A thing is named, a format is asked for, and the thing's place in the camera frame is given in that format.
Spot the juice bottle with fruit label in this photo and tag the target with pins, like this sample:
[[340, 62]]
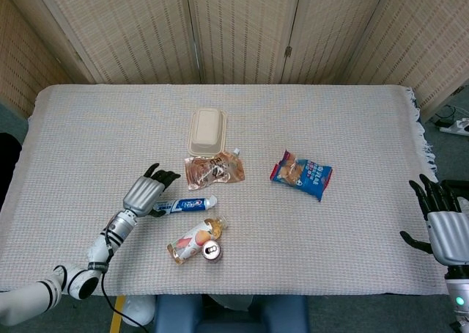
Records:
[[190, 243]]

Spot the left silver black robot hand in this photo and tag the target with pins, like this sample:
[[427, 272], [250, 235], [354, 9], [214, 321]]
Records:
[[143, 193]]

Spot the brown foil spout pouch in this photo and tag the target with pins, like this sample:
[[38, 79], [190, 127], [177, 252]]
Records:
[[212, 171]]

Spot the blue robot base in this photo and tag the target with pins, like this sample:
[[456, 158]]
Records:
[[176, 314]]

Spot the white shoe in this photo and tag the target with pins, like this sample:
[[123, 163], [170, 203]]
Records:
[[465, 205]]

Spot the red drink can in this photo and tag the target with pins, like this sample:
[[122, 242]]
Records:
[[212, 251]]

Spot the yellow floor tape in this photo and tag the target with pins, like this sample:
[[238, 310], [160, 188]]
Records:
[[117, 318]]

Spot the white woven tablecloth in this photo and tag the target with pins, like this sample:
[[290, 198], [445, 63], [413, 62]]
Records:
[[110, 127]]

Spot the white power strip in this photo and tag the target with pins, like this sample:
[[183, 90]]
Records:
[[454, 127]]

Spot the blue snack bag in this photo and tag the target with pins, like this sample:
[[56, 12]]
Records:
[[308, 179]]

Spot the metal screen hinge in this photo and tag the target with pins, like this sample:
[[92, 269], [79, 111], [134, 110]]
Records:
[[288, 51]]

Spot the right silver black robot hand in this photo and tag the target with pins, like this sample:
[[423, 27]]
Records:
[[448, 237]]

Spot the beige takeout food box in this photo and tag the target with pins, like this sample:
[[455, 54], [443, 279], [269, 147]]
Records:
[[207, 127]]

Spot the blue white toothpaste tube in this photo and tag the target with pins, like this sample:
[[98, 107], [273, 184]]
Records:
[[190, 204]]

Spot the black trouser leg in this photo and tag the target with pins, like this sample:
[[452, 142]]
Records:
[[463, 188]]

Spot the beige woven folding screen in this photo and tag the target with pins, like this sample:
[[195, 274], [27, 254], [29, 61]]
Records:
[[238, 28]]

